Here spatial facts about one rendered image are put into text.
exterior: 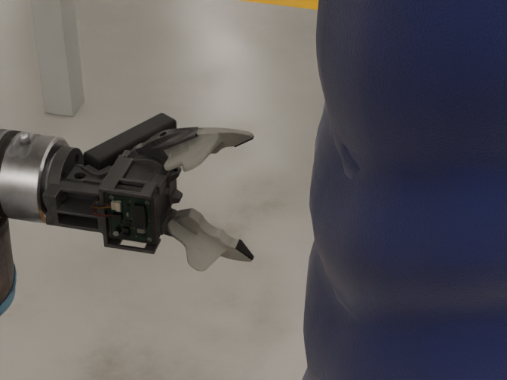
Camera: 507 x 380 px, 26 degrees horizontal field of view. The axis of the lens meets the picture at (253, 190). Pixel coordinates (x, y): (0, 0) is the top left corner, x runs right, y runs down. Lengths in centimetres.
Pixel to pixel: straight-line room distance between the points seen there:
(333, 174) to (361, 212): 4
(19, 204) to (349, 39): 58
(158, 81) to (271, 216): 102
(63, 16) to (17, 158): 301
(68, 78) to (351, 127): 361
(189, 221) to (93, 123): 313
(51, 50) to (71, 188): 310
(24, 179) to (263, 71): 349
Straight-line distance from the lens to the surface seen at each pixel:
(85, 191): 108
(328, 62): 63
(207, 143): 105
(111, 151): 112
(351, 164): 65
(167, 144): 108
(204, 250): 112
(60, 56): 417
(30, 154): 110
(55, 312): 338
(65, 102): 427
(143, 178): 107
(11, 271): 123
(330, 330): 73
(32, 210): 111
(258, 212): 372
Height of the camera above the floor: 221
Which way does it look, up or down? 35 degrees down
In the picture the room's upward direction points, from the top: straight up
